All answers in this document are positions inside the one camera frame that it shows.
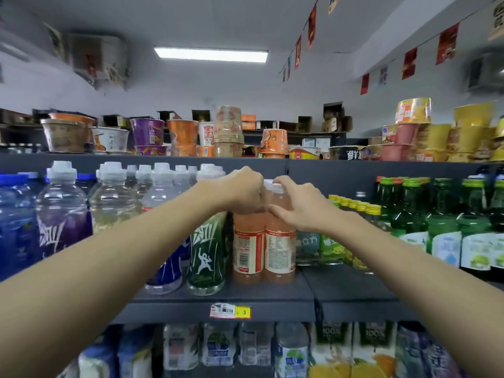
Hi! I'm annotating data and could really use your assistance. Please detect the brown instant noodle bowl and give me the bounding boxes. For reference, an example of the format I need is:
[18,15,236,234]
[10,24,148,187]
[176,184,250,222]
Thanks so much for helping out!
[41,119,91,154]

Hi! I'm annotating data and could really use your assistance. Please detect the blue and white drink packs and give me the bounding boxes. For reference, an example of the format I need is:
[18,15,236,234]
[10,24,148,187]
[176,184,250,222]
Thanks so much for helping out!
[57,326,155,378]

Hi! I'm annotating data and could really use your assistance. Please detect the string of pennant flags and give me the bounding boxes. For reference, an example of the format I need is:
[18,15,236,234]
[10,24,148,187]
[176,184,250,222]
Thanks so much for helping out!
[359,0,504,96]
[281,0,341,84]

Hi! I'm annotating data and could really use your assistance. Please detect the yellow and red noodle bowl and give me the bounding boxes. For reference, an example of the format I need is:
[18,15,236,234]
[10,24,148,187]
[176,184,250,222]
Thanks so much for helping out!
[288,146,322,160]

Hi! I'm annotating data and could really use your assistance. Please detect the person's right hand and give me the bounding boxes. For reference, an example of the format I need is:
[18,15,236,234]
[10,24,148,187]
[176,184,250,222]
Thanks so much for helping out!
[268,176,344,233]

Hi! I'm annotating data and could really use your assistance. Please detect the blue label sports drink bottle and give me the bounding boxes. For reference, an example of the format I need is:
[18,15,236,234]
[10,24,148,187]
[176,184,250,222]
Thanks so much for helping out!
[142,163,190,295]

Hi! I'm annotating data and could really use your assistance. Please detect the orange lidded noodle bowl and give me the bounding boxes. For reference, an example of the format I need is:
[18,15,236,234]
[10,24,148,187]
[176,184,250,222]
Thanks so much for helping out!
[49,112,97,127]

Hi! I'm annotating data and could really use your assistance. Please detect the orange juice carton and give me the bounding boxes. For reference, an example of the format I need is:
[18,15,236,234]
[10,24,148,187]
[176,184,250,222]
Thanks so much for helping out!
[309,321,354,378]
[352,321,397,378]

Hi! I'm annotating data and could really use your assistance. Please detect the row of yellow capped bottles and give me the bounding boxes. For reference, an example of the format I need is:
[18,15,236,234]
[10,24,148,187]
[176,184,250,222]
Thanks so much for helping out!
[295,194,394,275]

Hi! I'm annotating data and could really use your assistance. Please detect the group of blue water bottles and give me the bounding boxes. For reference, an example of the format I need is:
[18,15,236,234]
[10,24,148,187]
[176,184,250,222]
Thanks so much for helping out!
[0,172,97,282]

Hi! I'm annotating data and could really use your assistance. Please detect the person's left forearm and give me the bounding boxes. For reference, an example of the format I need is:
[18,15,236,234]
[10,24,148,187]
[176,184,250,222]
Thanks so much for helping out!
[0,179,227,378]

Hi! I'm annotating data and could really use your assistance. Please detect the ceiling light panel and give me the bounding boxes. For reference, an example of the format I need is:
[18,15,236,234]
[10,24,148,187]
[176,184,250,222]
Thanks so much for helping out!
[153,46,269,64]

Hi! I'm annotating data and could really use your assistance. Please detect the group of purple drink bottles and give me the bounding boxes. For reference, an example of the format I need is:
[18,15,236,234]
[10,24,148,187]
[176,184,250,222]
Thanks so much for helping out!
[395,321,471,378]

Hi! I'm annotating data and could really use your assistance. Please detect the row of green glass bottles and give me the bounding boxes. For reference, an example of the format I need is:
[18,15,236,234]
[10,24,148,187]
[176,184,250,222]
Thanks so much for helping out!
[373,176,504,281]

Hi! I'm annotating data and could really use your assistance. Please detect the stack of yellow noodle bowls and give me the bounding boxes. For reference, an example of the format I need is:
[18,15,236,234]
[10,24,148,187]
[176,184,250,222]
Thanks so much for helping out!
[413,101,504,163]

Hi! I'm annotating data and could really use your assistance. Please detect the black instant noodle bowl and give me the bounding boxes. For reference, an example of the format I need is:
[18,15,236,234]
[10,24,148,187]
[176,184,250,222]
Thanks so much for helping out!
[328,145,371,161]

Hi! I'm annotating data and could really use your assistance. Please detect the pale label sports drink bottle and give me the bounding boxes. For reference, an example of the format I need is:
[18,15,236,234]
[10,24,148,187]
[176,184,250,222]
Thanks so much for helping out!
[88,161,138,235]

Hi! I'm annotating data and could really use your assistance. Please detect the white instant noodle bowl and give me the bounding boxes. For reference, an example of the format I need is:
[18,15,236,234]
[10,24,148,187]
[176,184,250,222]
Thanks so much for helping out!
[91,127,130,154]

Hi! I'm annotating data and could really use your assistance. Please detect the green label sports drink bottle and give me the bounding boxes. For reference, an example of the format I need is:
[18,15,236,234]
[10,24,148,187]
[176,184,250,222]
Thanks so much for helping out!
[186,164,230,297]

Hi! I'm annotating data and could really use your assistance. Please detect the purple label sports drink bottle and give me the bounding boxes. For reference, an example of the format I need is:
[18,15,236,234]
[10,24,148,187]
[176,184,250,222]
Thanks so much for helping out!
[35,161,94,261]

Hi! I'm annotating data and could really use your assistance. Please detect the pink instant noodle bowl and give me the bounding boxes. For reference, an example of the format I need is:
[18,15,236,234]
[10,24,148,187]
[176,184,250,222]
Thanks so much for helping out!
[381,123,419,145]
[370,143,415,162]

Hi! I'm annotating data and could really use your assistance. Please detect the dark grey shelving unit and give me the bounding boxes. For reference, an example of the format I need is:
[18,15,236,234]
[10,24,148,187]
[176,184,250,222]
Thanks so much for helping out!
[0,152,504,378]

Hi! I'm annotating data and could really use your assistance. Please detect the shrink-wrapped stack of noodle cups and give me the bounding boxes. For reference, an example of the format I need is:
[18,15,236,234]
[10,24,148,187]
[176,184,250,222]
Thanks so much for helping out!
[212,105,245,158]

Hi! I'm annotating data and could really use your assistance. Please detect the person's left hand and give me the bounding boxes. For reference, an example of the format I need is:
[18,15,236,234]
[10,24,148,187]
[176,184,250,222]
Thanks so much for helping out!
[213,166,265,215]

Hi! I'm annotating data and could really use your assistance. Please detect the row of white capped bottles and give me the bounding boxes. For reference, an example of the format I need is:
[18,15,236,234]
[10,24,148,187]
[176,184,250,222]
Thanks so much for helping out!
[94,163,227,217]

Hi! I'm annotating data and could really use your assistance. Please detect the orange drink bottle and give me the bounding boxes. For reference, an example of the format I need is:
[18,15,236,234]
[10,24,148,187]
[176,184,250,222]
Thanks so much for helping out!
[264,179,297,284]
[232,179,273,286]

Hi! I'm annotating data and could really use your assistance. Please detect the white air conditioner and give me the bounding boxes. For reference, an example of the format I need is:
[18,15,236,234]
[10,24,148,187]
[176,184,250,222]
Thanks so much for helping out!
[466,52,504,93]

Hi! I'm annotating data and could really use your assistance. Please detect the yellow and white price tag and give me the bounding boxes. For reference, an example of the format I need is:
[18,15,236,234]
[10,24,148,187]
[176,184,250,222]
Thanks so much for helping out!
[209,303,252,320]

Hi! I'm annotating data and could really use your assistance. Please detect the orange and yellow noodle bowl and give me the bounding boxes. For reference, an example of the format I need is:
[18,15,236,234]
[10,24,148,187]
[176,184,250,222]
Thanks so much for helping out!
[395,97,432,125]

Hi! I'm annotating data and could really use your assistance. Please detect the person's right forearm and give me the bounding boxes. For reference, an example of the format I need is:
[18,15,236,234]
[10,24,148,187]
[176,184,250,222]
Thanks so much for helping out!
[327,209,504,378]

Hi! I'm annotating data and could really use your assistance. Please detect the open brown cardboard boxes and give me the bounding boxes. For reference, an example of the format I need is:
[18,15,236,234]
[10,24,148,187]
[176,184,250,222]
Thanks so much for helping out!
[322,101,354,133]

